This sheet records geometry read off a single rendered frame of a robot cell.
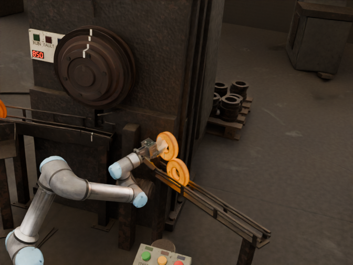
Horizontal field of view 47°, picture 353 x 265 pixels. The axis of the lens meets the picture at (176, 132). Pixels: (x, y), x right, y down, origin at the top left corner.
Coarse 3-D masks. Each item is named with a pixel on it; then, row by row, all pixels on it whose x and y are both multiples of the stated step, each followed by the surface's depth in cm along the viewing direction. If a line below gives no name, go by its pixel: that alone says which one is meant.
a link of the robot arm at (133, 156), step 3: (132, 153) 209; (129, 156) 207; (132, 156) 207; (135, 156) 208; (132, 159) 206; (135, 159) 207; (138, 159) 208; (132, 162) 206; (135, 162) 207; (138, 162) 208; (135, 165) 207; (138, 165) 209
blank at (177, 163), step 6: (168, 162) 221; (174, 162) 216; (180, 162) 214; (168, 168) 222; (174, 168) 221; (180, 168) 214; (186, 168) 214; (168, 174) 224; (174, 174) 222; (180, 174) 215; (186, 174) 213; (180, 180) 216; (186, 180) 214; (180, 186) 218
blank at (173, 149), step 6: (162, 132) 221; (168, 132) 220; (162, 138) 221; (168, 138) 217; (174, 138) 217; (168, 144) 218; (174, 144) 216; (168, 150) 225; (174, 150) 216; (162, 156) 225; (168, 156) 221; (174, 156) 218
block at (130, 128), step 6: (126, 126) 242; (132, 126) 243; (138, 126) 244; (126, 132) 240; (132, 132) 239; (138, 132) 245; (126, 138) 242; (132, 138) 240; (138, 138) 248; (126, 144) 244; (132, 144) 242; (138, 144) 250; (126, 150) 246; (132, 150) 245
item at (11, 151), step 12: (0, 132) 249; (12, 132) 251; (0, 144) 249; (12, 144) 249; (0, 156) 238; (12, 156) 238; (0, 168) 246; (0, 180) 250; (0, 192) 254; (0, 204) 258; (12, 216) 272; (0, 228) 269; (12, 228) 270
